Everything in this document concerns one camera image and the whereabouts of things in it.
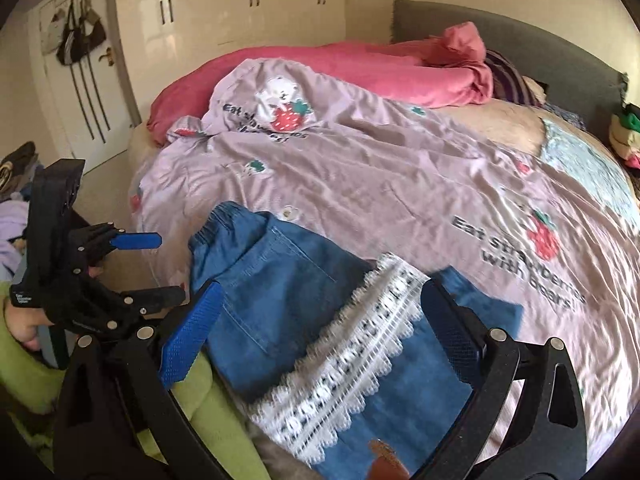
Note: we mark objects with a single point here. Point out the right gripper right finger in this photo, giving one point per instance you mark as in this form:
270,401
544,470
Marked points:
546,438

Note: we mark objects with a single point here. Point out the lilac strawberry print duvet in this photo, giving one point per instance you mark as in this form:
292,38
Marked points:
376,175

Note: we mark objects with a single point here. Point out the cream wardrobe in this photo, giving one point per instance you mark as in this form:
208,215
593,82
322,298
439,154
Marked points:
163,40

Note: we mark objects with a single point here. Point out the light blue patterned cloth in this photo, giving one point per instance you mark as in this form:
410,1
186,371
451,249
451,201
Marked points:
603,179

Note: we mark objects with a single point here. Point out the pile of folded clothes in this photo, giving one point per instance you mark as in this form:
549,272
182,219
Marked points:
624,135

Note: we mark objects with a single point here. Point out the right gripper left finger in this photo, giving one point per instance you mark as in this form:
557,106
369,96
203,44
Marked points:
117,418

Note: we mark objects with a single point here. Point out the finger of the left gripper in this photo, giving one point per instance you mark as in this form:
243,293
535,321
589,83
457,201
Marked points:
136,241
153,300

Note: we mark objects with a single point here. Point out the white door with bags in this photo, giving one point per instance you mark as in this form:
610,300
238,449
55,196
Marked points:
74,48

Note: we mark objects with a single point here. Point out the striped purple pillow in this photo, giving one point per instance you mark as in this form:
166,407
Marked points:
510,85

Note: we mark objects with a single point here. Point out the grey upholstered headboard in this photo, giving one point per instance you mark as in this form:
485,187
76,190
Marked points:
576,80

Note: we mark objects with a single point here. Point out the blue denim pants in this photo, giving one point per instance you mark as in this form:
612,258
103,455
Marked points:
323,352

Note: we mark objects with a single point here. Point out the left hand red nails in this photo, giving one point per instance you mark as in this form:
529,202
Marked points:
23,324

